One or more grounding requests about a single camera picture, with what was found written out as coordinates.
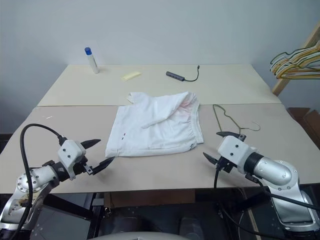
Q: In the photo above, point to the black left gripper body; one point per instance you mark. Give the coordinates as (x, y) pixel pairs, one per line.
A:
(83, 168)

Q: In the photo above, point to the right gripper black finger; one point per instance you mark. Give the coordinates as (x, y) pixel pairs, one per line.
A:
(210, 158)
(228, 134)

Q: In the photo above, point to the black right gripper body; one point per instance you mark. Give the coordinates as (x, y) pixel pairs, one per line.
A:
(225, 165)

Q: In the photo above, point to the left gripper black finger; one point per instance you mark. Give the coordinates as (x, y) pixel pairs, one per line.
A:
(105, 165)
(91, 143)

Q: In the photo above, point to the white elastic-waist shorts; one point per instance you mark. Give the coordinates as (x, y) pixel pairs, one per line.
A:
(155, 135)

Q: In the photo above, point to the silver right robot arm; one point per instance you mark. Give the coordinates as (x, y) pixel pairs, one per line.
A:
(275, 172)

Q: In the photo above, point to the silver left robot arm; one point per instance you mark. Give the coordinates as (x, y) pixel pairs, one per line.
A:
(27, 178)

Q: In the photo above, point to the black flat panel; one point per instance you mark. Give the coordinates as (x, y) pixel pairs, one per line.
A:
(62, 220)

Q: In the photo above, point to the brown cardboard box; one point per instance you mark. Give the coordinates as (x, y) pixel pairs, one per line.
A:
(150, 197)

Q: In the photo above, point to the dark rounded shape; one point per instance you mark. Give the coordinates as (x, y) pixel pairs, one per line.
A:
(197, 226)

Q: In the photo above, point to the yellow sticky note pad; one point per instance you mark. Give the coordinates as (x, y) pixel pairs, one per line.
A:
(130, 75)

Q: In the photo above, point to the white bottle with blue cap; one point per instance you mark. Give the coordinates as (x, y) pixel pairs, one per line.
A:
(92, 62)

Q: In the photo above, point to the light grey curved robot torso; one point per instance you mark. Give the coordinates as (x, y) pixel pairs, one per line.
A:
(145, 236)

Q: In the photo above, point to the brown wooden furniture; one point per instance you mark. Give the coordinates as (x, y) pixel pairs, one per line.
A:
(310, 122)

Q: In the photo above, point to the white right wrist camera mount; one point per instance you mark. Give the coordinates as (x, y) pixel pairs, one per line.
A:
(232, 147)

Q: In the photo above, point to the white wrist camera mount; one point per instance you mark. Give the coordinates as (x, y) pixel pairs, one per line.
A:
(232, 147)
(70, 150)

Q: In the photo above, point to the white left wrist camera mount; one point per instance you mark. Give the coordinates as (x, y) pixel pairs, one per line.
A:
(70, 150)

